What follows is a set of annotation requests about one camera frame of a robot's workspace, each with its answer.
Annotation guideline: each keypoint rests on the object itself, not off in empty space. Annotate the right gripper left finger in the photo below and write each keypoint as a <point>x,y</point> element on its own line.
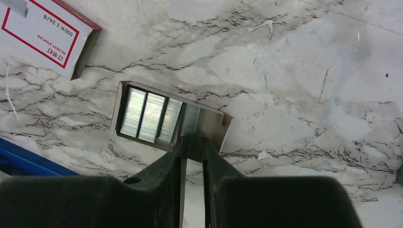
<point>152,198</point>

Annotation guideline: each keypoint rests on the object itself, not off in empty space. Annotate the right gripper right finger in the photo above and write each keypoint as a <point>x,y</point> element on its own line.
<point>233,200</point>

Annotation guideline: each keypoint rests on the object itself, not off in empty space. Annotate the grey staples tray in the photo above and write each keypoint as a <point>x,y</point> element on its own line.
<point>212,123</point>

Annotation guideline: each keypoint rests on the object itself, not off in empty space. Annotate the silver staple strip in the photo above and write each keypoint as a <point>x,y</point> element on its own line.
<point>151,117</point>
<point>169,121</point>
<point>190,121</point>
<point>133,112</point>

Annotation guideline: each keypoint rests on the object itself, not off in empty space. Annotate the blue stapler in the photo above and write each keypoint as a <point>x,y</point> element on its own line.
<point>17,161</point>

